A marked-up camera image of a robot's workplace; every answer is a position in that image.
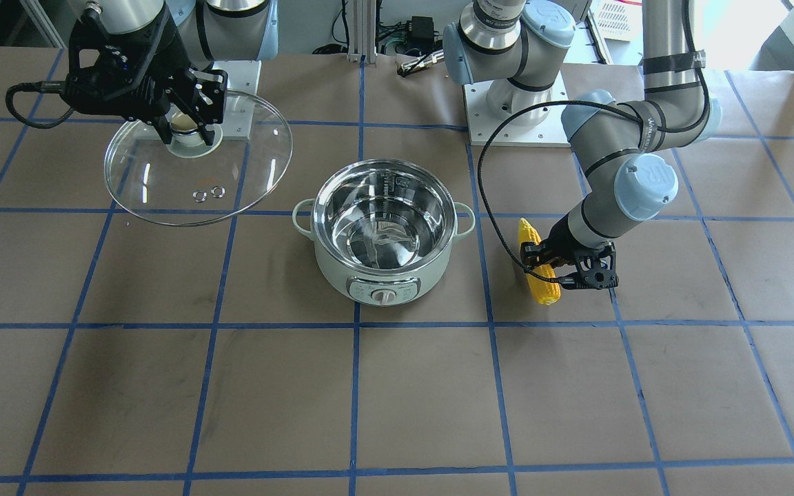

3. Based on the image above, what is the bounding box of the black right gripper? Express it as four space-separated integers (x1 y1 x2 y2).
63 7 229 145

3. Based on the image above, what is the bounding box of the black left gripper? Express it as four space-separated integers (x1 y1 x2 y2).
520 216 620 290

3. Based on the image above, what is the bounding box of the yellow corn cob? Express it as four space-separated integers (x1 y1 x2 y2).
518 218 561 307

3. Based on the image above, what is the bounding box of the glass pot lid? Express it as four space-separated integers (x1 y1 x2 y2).
103 95 294 227

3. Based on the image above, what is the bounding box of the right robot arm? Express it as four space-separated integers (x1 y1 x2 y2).
61 1 278 145

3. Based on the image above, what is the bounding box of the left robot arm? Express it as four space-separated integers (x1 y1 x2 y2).
443 1 722 290

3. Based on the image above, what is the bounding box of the pale green electric pot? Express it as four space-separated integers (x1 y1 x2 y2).
291 159 476 307

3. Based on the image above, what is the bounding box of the black power brick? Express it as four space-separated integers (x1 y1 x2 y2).
406 16 436 52

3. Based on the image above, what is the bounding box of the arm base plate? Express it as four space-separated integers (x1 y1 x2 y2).
212 61 262 139
462 73 570 147

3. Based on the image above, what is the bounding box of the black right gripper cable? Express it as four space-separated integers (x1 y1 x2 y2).
6 81 74 130

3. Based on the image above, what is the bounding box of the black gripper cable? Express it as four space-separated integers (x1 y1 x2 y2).
476 0 711 283
6 81 74 130

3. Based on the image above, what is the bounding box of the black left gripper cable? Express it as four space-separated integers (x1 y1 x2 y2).
476 0 711 283

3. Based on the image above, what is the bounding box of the aluminium frame post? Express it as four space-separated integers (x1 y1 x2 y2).
343 1 378 65

